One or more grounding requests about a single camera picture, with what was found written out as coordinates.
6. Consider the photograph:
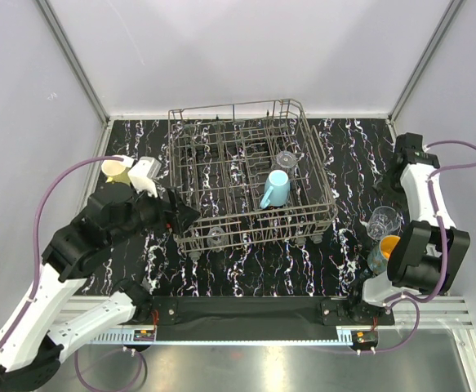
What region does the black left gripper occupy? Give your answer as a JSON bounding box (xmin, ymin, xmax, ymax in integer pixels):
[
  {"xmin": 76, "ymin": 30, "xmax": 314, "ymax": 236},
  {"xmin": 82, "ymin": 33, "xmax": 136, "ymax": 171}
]
[{"xmin": 108, "ymin": 180, "xmax": 201, "ymax": 247}]

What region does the clear glass cup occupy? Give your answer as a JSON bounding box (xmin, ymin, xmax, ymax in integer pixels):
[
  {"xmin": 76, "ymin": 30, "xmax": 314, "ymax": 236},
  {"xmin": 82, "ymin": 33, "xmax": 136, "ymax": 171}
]
[
  {"xmin": 275, "ymin": 150, "xmax": 297, "ymax": 172},
  {"xmin": 207, "ymin": 226, "xmax": 229, "ymax": 252},
  {"xmin": 367, "ymin": 206, "xmax": 401, "ymax": 241}
]

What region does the light blue ceramic mug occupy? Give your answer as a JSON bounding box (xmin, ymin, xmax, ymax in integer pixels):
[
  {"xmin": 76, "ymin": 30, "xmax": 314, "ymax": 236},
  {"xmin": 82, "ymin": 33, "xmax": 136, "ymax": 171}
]
[{"xmin": 260, "ymin": 169, "xmax": 291, "ymax": 209}]

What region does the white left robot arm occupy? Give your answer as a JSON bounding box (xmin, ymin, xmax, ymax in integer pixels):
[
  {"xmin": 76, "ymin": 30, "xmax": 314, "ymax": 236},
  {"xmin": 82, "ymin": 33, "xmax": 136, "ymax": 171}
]
[{"xmin": 0, "ymin": 183, "xmax": 200, "ymax": 391}]

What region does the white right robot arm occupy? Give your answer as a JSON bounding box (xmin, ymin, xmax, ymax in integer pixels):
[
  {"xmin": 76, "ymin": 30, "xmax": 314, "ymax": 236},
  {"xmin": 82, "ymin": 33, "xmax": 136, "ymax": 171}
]
[{"xmin": 346, "ymin": 133, "xmax": 470, "ymax": 324}]

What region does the blue floral mug orange inside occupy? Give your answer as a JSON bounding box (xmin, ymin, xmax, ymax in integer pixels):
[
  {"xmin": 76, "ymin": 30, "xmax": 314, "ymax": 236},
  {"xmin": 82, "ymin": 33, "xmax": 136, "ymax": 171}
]
[{"xmin": 367, "ymin": 235, "xmax": 400, "ymax": 275}]

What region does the yellow ceramic mug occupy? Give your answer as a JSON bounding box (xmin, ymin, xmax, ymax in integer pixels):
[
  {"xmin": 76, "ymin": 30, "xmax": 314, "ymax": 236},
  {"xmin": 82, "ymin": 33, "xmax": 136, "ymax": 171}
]
[{"xmin": 100, "ymin": 157, "xmax": 134, "ymax": 185}]

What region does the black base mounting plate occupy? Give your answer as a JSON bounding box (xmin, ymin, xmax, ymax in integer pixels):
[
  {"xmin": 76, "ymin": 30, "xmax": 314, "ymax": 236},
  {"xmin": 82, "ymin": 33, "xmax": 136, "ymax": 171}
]
[{"xmin": 136, "ymin": 296, "xmax": 395, "ymax": 327}]

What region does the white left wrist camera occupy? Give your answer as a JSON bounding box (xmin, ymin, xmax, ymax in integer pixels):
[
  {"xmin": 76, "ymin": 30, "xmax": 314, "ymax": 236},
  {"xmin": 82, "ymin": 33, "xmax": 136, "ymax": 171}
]
[{"xmin": 113, "ymin": 156, "xmax": 162, "ymax": 197}]

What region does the grey wire dish rack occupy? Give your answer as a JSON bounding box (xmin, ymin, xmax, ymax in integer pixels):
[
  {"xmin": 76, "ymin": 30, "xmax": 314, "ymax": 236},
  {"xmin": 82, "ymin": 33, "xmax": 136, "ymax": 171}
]
[{"xmin": 168, "ymin": 99, "xmax": 338, "ymax": 259}]

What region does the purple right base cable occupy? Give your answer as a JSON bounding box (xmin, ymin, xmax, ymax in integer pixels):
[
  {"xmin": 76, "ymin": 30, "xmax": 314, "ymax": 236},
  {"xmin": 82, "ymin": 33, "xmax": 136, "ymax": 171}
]
[{"xmin": 374, "ymin": 296, "xmax": 421, "ymax": 353}]

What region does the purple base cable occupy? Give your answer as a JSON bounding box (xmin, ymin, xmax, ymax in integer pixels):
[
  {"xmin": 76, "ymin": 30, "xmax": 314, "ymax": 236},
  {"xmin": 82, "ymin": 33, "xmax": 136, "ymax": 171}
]
[
  {"xmin": 374, "ymin": 296, "xmax": 421, "ymax": 353},
  {"xmin": 73, "ymin": 349, "xmax": 147, "ymax": 389}
]

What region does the aluminium frame rail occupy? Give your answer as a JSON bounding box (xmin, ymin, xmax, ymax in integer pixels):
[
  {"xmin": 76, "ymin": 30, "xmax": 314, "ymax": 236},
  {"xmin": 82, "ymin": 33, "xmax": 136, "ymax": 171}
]
[{"xmin": 29, "ymin": 296, "xmax": 475, "ymax": 348}]

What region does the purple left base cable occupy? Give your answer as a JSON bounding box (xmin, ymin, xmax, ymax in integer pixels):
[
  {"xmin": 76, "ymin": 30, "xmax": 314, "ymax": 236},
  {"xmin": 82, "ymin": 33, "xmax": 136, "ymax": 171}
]
[{"xmin": 73, "ymin": 349, "xmax": 147, "ymax": 389}]

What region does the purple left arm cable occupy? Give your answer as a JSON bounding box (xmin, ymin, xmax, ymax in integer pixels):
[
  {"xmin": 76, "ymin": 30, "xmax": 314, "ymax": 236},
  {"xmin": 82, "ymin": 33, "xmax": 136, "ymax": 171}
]
[{"xmin": 0, "ymin": 156, "xmax": 127, "ymax": 381}]

